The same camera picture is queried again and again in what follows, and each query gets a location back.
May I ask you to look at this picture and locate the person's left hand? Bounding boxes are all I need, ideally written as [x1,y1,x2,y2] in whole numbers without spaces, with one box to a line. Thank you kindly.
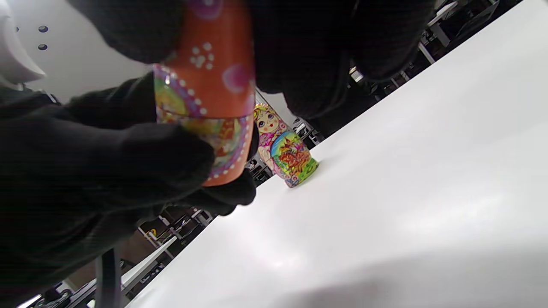
[0,124,259,299]

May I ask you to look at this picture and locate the person's right hand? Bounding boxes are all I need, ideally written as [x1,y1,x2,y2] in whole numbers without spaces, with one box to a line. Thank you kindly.
[0,0,435,129]

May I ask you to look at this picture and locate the small orange Russian doll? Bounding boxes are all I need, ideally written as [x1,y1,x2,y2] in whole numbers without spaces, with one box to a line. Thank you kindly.
[153,0,257,187]

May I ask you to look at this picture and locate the large pink Russian doll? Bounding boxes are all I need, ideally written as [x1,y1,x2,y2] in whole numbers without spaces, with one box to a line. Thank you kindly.
[253,103,320,189]

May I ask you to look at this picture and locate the grey hand controller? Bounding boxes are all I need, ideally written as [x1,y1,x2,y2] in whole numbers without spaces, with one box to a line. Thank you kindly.
[0,2,46,85]

